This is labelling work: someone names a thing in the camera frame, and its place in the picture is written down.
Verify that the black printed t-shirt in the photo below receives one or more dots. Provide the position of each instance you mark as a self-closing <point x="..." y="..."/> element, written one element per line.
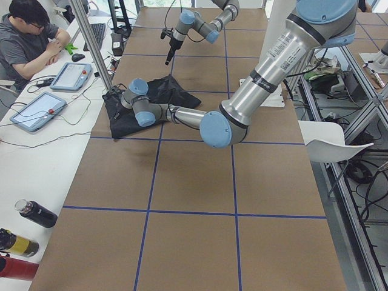
<point x="123" y="120"/>

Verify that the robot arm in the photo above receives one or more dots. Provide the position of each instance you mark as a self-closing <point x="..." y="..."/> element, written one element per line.
<point x="311" y="24"/>
<point x="193" y="20"/>

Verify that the black keyboard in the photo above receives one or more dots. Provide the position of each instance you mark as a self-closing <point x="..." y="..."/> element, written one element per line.
<point x="98" y="30"/>

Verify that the black computer mouse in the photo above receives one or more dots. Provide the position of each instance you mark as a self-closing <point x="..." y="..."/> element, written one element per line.
<point x="77" y="57"/>

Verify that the green plastic object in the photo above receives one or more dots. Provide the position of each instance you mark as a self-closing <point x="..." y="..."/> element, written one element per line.
<point x="70" y="48"/>

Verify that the right teach pendant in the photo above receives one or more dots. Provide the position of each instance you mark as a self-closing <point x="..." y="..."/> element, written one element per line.
<point x="71" y="77"/>

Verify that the teach pendant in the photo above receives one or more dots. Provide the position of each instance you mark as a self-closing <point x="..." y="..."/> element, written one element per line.
<point x="37" y="113"/>
<point x="71" y="77"/>

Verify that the seated person grey shirt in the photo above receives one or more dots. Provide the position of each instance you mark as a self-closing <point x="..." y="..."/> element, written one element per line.
<point x="29" y="41"/>

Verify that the left teach pendant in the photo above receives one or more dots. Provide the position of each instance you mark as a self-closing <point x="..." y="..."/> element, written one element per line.
<point x="37" y="113"/>

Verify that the brown paper table cover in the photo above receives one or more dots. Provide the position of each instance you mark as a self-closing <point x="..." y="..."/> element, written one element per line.
<point x="161" y="210"/>

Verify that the white plastic chair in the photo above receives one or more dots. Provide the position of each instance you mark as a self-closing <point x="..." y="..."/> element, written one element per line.
<point x="325" y="142"/>

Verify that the black steel-capped water bottle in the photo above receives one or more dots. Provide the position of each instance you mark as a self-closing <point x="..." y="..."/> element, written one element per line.
<point x="35" y="212"/>

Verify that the yellow-green labelled bottle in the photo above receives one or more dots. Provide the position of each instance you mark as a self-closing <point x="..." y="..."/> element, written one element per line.
<point x="17" y="245"/>

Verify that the red bottle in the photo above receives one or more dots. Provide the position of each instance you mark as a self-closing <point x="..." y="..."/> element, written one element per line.
<point x="13" y="268"/>

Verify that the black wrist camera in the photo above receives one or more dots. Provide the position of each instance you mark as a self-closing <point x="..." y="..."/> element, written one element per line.
<point x="167" y="33"/>

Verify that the aluminium frame post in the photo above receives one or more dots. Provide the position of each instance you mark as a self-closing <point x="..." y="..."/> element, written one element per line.
<point x="90" y="40"/>

